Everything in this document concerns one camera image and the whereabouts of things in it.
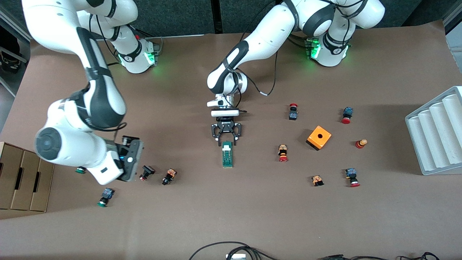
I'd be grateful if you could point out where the green load switch white lever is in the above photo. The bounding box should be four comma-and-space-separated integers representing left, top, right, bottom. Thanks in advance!
221, 142, 234, 168

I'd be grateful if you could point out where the black red pushbutton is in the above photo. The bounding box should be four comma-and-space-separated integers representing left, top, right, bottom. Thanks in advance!
139, 165, 155, 181

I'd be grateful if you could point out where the black pushbutton orange contact block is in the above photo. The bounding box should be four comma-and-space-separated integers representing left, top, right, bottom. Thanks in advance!
162, 168, 177, 186

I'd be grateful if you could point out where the brown paper table cover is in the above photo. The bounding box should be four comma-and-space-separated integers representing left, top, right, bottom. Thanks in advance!
0, 20, 462, 260

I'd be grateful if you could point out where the brown cardboard box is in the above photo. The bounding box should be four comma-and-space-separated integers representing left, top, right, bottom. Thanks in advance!
0, 142, 55, 212

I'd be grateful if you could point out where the black wheeled chair base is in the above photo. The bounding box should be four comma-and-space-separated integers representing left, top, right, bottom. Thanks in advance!
0, 46, 28, 73

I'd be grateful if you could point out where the white ridged plastic tray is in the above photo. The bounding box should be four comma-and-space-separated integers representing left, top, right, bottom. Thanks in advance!
405, 86, 462, 176

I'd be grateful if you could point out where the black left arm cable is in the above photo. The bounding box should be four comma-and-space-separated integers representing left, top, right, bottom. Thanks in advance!
231, 0, 286, 112

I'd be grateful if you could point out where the orange button enclosure box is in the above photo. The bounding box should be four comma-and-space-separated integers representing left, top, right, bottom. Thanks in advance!
306, 125, 332, 151

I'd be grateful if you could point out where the black base cable bundle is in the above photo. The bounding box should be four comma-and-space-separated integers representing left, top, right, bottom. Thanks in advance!
288, 33, 311, 49

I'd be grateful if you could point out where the black cable loop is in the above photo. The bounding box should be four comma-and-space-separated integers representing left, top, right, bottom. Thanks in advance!
188, 241, 280, 260

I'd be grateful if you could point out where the thin black cable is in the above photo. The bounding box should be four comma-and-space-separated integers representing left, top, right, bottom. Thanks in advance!
318, 252, 441, 260

